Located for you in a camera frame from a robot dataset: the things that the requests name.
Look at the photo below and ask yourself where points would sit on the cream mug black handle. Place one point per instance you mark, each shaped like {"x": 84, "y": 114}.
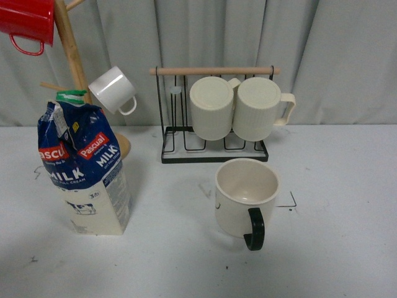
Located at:
{"x": 246, "y": 191}

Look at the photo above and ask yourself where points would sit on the blue white milk carton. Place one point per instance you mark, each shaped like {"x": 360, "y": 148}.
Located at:
{"x": 83, "y": 159}

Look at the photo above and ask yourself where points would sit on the cream ribbed mug left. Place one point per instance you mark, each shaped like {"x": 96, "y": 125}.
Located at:
{"x": 212, "y": 106}

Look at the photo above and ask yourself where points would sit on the cream ribbed mug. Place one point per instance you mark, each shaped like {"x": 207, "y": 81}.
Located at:
{"x": 260, "y": 105}
{"x": 212, "y": 106}

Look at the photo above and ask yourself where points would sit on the cream ribbed mug right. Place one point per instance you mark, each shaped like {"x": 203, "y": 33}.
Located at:
{"x": 260, "y": 105}

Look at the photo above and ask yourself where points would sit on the white enamel mug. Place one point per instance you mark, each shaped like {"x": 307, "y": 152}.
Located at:
{"x": 115, "y": 92}

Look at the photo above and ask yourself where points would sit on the wooden mug tree stand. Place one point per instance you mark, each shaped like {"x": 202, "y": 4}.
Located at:
{"x": 71, "y": 51}

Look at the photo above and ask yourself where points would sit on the grey curtain backdrop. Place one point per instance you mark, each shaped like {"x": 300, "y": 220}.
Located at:
{"x": 337, "y": 57}

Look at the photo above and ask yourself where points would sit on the red enamel mug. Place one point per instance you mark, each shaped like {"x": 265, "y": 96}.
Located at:
{"x": 32, "y": 20}

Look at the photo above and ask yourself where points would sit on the black wire cup rack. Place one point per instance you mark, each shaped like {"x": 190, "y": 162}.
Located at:
{"x": 179, "y": 141}

